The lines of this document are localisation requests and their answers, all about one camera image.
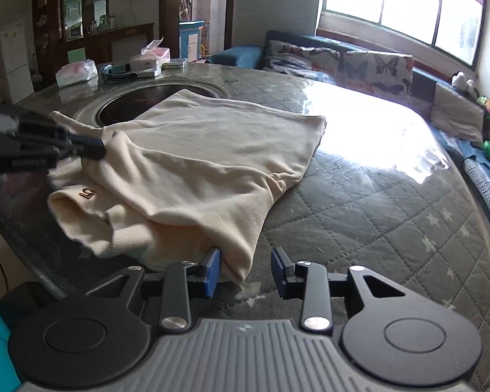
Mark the dark wooden door frame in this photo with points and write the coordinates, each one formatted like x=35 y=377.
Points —
x=169 y=8

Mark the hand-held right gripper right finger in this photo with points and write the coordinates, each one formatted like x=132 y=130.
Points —
x=279 y=273

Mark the panda plush toy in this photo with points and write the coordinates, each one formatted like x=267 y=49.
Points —
x=461 y=79

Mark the cream sweatshirt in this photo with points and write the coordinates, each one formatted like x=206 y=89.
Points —
x=196 y=151

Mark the black round induction cooktop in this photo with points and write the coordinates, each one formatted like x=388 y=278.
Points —
x=122 y=108

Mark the glass jar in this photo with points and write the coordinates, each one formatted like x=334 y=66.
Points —
x=111 y=20

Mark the butterfly print cushion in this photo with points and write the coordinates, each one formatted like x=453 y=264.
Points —
x=375 y=69
x=302 y=59

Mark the green orange plush toys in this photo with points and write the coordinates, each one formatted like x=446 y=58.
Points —
x=488 y=106

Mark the plain grey cushion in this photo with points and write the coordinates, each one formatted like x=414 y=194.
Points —
x=457 y=110

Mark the blue corner sofa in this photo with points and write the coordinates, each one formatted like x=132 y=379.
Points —
x=310 y=43

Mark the dark wooden shelf unit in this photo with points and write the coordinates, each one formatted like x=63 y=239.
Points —
x=41 y=16

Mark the white refrigerator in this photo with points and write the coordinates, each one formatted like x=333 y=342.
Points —
x=16 y=57

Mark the dark wooden sideboard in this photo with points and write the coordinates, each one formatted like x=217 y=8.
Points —
x=122 y=36

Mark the pink white tissue box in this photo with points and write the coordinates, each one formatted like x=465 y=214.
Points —
x=149 y=59

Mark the clear plastic box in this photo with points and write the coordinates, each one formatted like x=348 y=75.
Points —
x=174 y=63

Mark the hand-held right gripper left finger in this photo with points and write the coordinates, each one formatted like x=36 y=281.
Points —
x=212 y=271

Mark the blue sofa seat cover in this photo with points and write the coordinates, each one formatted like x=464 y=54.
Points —
x=471 y=151

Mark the sliding window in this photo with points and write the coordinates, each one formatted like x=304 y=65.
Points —
x=408 y=4

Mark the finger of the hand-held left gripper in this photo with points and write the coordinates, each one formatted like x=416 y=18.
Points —
x=90 y=147

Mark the white pink tissue pack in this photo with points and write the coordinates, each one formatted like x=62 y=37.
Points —
x=75 y=72

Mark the white microwave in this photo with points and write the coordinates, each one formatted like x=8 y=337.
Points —
x=75 y=32

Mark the small blue cabinet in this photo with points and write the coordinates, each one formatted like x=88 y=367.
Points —
x=188 y=41

